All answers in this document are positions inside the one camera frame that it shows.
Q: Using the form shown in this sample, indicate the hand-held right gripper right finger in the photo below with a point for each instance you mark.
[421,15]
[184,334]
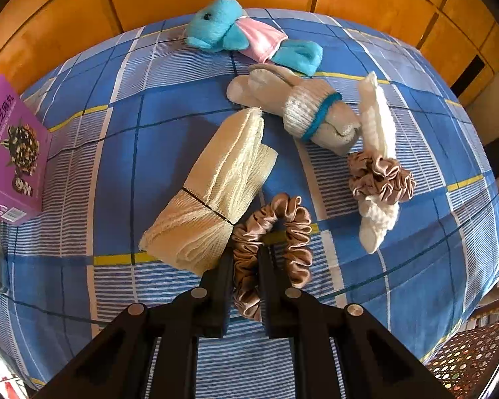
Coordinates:
[274,299]

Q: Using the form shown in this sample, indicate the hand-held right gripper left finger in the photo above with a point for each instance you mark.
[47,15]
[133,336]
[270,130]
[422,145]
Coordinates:
[220,295]

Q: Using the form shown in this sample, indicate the knit gloves blue trim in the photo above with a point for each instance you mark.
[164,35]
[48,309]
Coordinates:
[307,108]

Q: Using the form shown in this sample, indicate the white knit cloth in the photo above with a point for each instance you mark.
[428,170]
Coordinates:
[376,108]

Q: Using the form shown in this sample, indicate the teal plush toy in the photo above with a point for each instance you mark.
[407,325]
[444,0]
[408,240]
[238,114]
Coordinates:
[216,25]

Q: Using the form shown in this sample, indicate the blue plaid bed sheet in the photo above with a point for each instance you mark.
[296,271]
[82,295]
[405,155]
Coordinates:
[108,133]

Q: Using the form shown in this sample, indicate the purple carton box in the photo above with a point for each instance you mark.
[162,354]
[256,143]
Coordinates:
[12,153]

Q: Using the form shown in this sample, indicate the woven rattan chair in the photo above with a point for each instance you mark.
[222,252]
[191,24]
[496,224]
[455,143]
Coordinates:
[474,357]

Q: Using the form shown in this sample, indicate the brown satin scrunchie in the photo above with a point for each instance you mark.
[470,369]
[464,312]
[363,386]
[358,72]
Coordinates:
[293,224]
[378,178]

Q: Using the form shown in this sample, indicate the cream mesh cloth bundle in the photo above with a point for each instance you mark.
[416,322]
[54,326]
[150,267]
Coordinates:
[216,174]

